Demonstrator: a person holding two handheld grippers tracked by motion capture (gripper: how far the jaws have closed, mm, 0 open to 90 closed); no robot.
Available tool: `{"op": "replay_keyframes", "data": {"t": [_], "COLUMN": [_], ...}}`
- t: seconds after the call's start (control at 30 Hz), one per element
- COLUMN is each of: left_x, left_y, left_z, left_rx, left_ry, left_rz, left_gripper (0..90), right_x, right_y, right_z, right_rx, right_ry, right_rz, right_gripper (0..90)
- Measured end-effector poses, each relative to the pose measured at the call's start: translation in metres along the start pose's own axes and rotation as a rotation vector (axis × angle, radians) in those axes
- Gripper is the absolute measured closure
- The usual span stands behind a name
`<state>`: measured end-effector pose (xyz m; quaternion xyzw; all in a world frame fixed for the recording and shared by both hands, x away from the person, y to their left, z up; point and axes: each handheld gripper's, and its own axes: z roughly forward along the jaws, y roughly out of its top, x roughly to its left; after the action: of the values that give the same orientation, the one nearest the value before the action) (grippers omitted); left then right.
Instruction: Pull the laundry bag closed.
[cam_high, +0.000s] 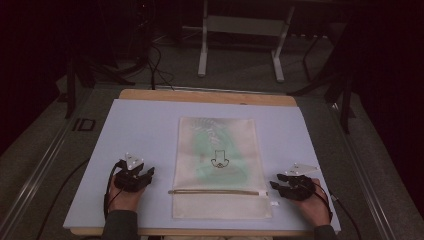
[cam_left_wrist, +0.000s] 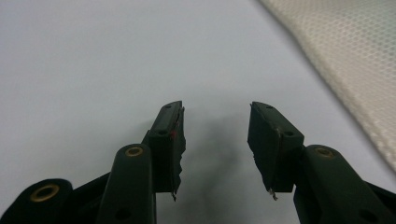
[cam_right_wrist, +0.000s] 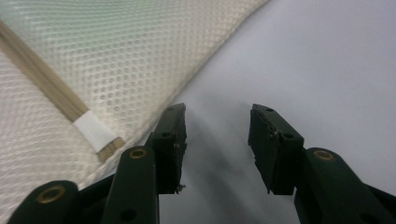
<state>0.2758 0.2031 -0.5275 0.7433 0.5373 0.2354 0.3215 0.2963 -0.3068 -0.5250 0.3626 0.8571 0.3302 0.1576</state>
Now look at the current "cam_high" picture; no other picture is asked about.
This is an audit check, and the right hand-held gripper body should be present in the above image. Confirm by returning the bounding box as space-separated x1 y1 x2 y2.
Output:
282 162 321 202

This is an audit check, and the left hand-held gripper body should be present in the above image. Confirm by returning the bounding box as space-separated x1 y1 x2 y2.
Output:
114 153 145 193

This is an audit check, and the cream mesh laundry bag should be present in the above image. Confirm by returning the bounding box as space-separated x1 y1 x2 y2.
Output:
171 116 273 221

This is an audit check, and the person's left hand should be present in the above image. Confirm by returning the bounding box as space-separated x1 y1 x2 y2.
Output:
108 181 146 213

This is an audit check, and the person's right hand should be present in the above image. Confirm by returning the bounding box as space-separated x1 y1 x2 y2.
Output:
296 178 332 228

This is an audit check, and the lavender table mat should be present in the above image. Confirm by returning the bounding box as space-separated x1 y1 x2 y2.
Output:
63 98 342 233

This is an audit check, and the green garment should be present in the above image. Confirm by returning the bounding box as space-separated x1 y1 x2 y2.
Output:
192 126 248 185

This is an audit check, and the wooden table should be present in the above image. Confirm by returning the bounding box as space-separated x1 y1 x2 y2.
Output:
69 88 316 238

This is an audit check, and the black stand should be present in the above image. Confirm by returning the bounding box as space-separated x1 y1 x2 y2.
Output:
287 71 357 135
64 54 136 120

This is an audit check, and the white metal stand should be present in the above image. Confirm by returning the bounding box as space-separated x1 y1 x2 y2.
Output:
197 0 296 83

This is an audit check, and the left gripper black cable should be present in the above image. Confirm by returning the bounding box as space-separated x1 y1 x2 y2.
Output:
103 160 125 220

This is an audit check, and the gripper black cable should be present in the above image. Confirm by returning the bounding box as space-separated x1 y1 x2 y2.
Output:
313 182 363 240
103 160 125 220

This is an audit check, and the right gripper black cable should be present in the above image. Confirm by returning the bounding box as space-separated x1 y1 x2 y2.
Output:
313 182 363 240

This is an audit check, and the metal floor rail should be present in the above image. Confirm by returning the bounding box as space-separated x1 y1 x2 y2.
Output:
328 102 398 240
0 99 79 240

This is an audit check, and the black floor cable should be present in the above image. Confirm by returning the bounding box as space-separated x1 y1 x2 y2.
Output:
35 157 92 240

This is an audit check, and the bundle of black cables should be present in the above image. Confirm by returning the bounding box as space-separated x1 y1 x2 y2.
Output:
128 0 175 91

